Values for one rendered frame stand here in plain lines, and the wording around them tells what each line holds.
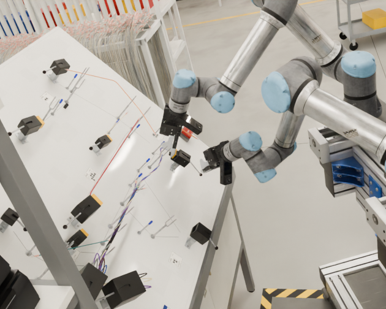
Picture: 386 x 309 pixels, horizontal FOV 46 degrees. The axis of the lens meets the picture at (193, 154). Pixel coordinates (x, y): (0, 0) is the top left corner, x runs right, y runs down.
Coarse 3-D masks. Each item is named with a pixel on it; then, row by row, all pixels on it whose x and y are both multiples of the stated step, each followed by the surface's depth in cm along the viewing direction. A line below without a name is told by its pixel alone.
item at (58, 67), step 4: (56, 60) 171; (60, 60) 172; (64, 60) 174; (52, 64) 171; (56, 64) 170; (60, 64) 171; (64, 64) 172; (68, 64) 174; (52, 68) 169; (56, 68) 171; (60, 68) 170; (64, 68) 172; (68, 68) 174; (44, 72) 167; (52, 72) 175; (56, 72) 171; (60, 72) 172; (64, 72) 175; (48, 76) 176; (52, 76) 176; (56, 76) 175; (52, 80) 176; (56, 80) 178
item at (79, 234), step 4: (76, 232) 133; (80, 232) 134; (72, 236) 132; (76, 236) 133; (80, 236) 134; (84, 236) 134; (68, 240) 132; (72, 240) 131; (76, 240) 132; (80, 240) 133; (68, 244) 133; (72, 244) 131; (76, 244) 131; (72, 252) 137
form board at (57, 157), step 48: (48, 48) 187; (0, 96) 156; (96, 96) 187; (144, 96) 208; (48, 144) 156; (144, 144) 188; (192, 144) 210; (0, 192) 134; (48, 192) 145; (96, 192) 157; (144, 192) 171; (192, 192) 189; (0, 240) 125; (96, 240) 145; (144, 240) 157; (192, 288) 158
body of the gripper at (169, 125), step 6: (168, 108) 169; (168, 114) 170; (174, 114) 168; (180, 114) 168; (162, 120) 179; (168, 120) 172; (174, 120) 172; (162, 126) 172; (168, 126) 172; (174, 126) 172; (180, 126) 172; (162, 132) 174; (168, 132) 174; (174, 132) 174; (180, 132) 173
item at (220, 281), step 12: (228, 216) 219; (228, 228) 217; (228, 240) 216; (240, 240) 239; (216, 252) 197; (228, 252) 214; (216, 264) 195; (228, 264) 213; (216, 276) 194; (228, 276) 212; (216, 288) 193; (228, 288) 210; (216, 300) 192; (228, 300) 209
